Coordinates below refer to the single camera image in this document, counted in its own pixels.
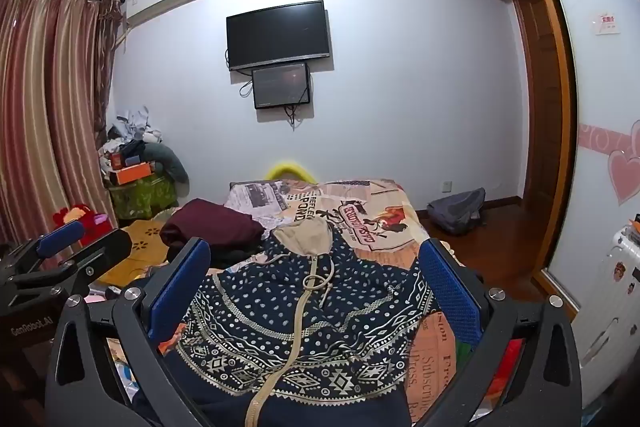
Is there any wooden door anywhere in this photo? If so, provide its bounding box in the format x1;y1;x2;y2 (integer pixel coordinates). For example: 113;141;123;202
511;0;560;212

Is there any maroon garment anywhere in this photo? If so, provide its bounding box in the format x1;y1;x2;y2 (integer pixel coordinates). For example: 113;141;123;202
160;198;266;258

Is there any bed with printed blanket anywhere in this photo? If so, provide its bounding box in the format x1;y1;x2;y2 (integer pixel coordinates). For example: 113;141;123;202
225;179;481;427

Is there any red and white sticker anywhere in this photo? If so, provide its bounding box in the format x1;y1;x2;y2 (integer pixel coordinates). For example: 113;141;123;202
592;13;622;36

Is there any striped pink curtain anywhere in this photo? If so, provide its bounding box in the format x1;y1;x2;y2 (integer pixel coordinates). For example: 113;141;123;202
0;0;126;248

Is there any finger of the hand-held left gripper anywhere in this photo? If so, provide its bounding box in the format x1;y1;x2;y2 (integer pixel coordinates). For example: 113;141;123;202
14;229;133;297
10;219;86;276

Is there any grey backpack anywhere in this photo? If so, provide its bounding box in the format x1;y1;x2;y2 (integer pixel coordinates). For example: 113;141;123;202
426;188;487;236

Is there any navy patterned zip hoodie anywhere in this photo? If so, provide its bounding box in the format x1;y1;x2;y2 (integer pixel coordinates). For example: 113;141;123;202
132;224;458;427

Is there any red plush toy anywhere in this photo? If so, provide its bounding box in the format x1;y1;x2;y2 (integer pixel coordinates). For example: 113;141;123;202
54;204;117;248

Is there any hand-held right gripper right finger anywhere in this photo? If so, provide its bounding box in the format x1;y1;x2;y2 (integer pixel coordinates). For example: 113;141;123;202
410;237;583;427

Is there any yellow patterned cushion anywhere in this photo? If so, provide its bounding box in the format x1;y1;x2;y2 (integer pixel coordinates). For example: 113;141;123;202
95;219;174;288

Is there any large black wall television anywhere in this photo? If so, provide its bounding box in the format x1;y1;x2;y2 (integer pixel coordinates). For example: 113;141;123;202
226;0;332;72

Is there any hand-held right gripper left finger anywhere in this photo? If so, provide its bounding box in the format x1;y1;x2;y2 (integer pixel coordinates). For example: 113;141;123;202
45;237;213;427

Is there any white suitcase with stickers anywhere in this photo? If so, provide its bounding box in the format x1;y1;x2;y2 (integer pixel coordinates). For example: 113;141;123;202
580;217;640;408

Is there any pile of colourful papers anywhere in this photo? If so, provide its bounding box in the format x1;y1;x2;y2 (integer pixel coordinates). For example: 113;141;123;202
105;336;143;408

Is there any pile of clutter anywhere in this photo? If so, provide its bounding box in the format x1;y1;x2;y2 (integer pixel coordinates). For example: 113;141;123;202
97;106;163;172

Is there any yellow foam ring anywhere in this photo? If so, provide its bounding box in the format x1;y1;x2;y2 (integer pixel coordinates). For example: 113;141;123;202
265;161;317;183

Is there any orange box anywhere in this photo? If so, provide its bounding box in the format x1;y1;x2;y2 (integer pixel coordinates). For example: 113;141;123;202
111;162;154;186

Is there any grey-green plush pillow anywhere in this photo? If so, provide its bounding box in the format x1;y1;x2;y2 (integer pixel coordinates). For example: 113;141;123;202
144;142;191;186

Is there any small black wall monitor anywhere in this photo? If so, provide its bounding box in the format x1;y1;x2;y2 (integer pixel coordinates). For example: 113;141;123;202
251;62;312;110

